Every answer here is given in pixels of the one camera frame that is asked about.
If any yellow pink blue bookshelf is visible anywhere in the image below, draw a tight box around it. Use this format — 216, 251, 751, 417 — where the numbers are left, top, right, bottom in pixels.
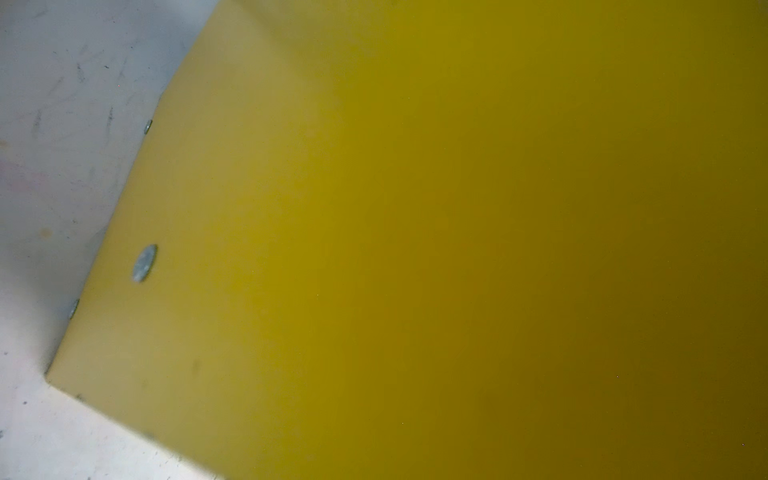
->
47, 1, 767, 479

